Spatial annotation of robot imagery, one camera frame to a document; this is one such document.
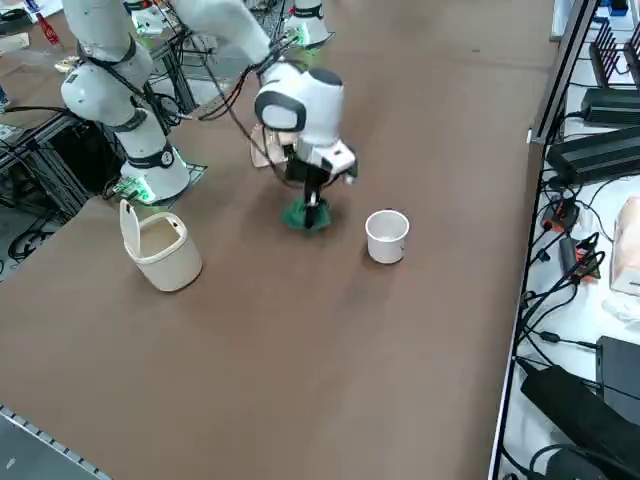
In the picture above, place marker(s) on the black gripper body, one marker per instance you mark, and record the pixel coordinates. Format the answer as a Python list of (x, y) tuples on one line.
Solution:
[(307, 175)]

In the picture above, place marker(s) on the green cloth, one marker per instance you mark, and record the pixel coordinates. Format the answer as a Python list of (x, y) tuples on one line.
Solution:
[(295, 215)]

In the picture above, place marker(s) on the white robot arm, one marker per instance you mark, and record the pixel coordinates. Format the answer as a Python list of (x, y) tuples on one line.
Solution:
[(310, 25), (310, 105)]

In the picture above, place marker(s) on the beige plastic dustpan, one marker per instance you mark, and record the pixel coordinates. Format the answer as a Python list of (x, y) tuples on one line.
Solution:
[(262, 150)]

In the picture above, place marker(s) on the beige bin with flip lid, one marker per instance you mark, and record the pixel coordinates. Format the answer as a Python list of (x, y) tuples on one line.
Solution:
[(172, 255)]

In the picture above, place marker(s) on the orange and black device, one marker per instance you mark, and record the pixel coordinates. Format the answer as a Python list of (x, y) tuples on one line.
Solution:
[(562, 212)]

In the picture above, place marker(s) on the small black adapter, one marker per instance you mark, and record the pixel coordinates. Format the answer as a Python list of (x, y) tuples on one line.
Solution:
[(568, 255)]

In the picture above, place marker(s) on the long black power adapter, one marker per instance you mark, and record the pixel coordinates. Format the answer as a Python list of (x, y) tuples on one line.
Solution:
[(595, 155)]

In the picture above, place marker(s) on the beige tissue box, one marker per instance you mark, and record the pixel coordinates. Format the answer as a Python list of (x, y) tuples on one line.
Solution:
[(627, 245)]

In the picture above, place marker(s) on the large black power brick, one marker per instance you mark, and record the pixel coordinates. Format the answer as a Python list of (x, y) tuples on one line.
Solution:
[(575, 405)]

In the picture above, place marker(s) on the flat black box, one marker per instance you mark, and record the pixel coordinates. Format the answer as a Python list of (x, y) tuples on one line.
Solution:
[(622, 370)]

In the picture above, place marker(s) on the black metal frame post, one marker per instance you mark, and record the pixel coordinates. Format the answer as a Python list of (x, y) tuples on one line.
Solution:
[(565, 75)]

